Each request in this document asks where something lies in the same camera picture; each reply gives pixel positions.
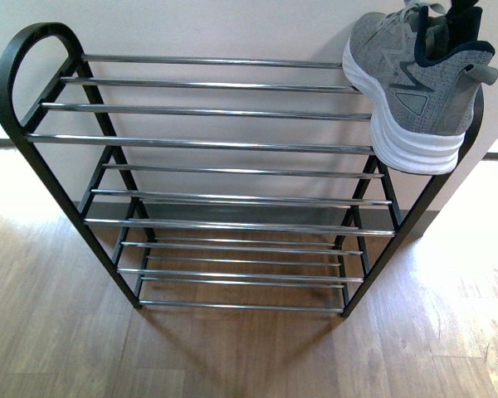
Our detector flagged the grey knit sneaker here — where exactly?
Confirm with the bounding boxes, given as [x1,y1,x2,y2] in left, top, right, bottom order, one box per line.
[343,1,498,175]

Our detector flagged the black metal shoe rack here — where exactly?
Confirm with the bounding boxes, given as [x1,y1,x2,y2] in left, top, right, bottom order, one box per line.
[0,21,485,319]

